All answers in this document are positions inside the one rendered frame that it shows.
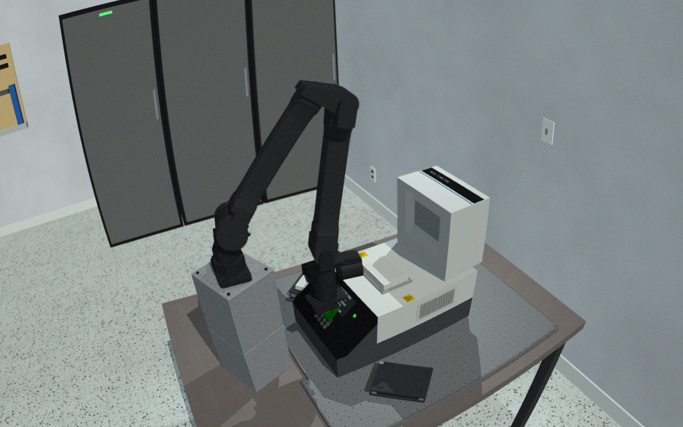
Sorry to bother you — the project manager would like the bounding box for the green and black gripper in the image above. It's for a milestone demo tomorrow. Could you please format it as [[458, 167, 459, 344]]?
[[305, 282, 348, 323]]

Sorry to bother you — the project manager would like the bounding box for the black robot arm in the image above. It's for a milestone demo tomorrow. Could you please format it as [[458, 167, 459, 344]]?
[[210, 80, 363, 299]]

